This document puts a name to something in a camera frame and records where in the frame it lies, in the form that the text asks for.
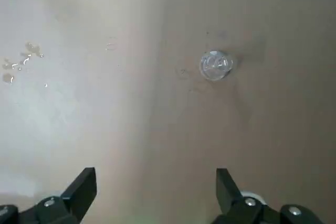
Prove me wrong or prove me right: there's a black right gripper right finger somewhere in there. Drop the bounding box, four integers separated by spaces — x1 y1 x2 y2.
214 167 323 224

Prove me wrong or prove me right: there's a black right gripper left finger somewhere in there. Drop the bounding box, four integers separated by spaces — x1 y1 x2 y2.
0 167 97 224

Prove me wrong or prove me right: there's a clear glass conical flask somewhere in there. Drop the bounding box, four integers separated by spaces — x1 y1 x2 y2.
199 49 235 82

